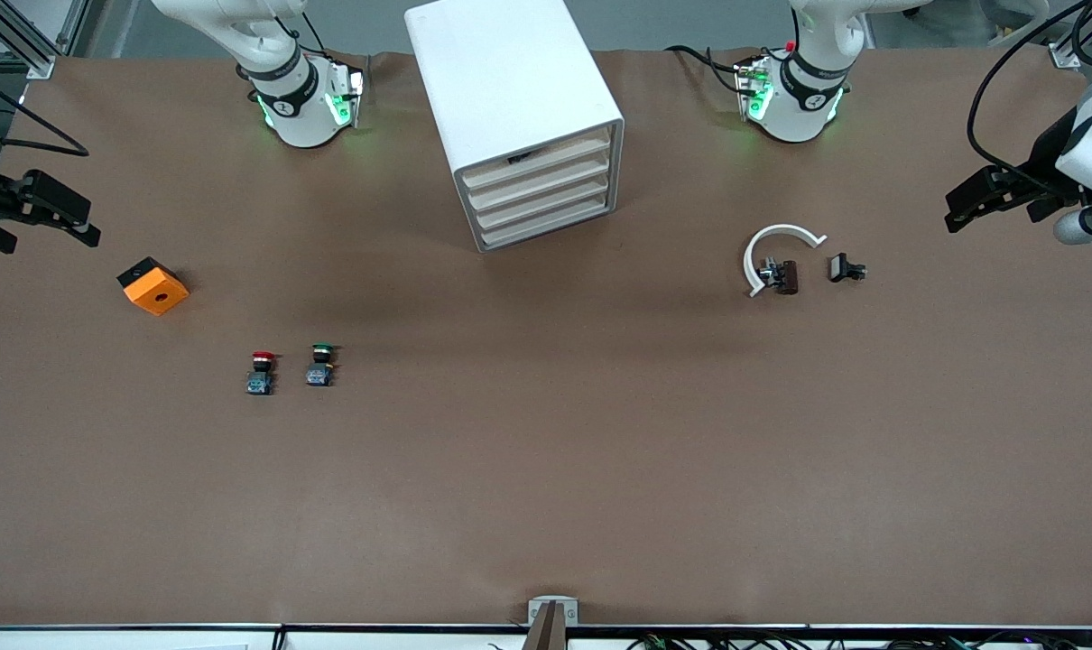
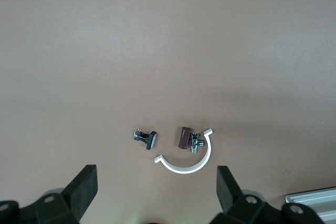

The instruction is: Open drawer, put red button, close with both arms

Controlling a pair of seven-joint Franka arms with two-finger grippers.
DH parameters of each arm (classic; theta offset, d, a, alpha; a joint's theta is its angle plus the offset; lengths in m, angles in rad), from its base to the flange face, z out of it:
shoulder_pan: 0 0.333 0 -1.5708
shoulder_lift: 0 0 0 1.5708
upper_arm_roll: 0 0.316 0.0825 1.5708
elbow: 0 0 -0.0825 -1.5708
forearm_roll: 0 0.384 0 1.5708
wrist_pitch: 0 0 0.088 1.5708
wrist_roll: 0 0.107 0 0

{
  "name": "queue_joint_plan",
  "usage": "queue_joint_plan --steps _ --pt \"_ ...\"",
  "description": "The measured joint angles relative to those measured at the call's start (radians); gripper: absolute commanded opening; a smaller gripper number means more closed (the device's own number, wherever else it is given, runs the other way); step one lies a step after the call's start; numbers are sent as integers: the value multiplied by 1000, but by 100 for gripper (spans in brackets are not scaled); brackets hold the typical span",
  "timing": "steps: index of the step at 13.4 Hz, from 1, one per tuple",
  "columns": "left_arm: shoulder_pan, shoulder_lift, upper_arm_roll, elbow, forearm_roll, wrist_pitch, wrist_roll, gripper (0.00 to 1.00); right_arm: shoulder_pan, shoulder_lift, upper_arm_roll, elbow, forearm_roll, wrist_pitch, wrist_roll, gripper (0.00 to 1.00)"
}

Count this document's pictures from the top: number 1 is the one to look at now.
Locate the red push button switch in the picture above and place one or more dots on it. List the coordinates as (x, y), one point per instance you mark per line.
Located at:
(259, 375)

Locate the grey metal bracket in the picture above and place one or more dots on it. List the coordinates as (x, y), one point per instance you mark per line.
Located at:
(537, 609)

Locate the white drawer cabinet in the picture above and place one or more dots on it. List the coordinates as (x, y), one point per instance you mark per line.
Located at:
(501, 72)

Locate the orange button enclosure box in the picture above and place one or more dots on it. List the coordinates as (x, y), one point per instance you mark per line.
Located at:
(158, 293)

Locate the small brown metal component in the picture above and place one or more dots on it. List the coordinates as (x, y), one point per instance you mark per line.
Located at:
(786, 276)

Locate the green push button switch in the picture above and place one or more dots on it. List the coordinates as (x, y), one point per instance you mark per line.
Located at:
(320, 368)

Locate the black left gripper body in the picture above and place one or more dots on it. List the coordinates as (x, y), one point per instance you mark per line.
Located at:
(1044, 164)

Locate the small black part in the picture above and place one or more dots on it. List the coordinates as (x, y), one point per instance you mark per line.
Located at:
(519, 158)

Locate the small black clip component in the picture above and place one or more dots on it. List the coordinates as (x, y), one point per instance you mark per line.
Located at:
(842, 267)

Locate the camera mast profile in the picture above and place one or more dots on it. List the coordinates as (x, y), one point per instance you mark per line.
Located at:
(548, 632)

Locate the white table edge rail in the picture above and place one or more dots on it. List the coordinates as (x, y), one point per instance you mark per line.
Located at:
(104, 639)

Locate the white plastic drawer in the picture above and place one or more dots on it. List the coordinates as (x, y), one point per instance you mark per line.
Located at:
(555, 221)
(555, 160)
(555, 200)
(555, 181)

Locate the white curved plastic piece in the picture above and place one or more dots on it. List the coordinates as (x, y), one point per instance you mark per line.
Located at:
(781, 230)

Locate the aluminium frame profile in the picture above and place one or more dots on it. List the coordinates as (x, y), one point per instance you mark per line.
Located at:
(1063, 56)
(41, 68)

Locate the brown table mat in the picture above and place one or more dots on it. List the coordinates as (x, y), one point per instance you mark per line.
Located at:
(510, 451)

